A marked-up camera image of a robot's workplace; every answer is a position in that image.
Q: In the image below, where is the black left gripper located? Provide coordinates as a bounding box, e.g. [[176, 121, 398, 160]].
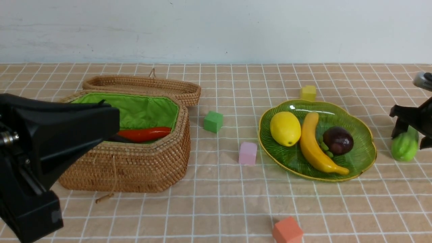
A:
[[0, 93, 120, 243]]

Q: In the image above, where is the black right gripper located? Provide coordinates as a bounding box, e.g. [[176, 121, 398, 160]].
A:
[[390, 71, 432, 150]]

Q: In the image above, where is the green toy bitter gourd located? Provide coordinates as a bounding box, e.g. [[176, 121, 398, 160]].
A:
[[391, 126, 419, 162]]

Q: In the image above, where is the orange toy carrot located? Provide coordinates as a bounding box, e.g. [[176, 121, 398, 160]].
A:
[[117, 127, 171, 143]]

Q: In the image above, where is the yellow toy banana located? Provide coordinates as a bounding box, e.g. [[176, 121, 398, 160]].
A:
[[299, 112, 350, 175]]

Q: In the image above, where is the yellow toy lemon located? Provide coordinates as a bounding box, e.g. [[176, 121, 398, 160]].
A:
[[270, 112, 301, 147]]

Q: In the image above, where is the purple toy eggplant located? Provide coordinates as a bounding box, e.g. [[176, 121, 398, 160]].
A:
[[105, 134, 135, 143]]

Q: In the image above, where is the green glass leaf plate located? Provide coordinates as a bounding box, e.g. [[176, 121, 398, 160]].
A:
[[258, 100, 377, 183]]

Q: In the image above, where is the woven wicker basket green lining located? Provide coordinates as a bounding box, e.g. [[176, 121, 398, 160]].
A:
[[57, 90, 191, 193]]

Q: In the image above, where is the yellow foam cube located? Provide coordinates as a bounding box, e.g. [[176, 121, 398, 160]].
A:
[[300, 85, 317, 102]]

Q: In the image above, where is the woven wicker basket lid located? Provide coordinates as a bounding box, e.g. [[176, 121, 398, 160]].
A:
[[82, 68, 201, 107]]

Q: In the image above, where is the green foam cube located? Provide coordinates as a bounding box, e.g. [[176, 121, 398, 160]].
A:
[[203, 111, 224, 134]]

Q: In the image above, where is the orange foam cube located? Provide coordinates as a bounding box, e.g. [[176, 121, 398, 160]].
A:
[[272, 216, 303, 243]]

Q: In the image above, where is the pink foam cube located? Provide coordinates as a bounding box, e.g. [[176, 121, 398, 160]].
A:
[[238, 142, 258, 165]]

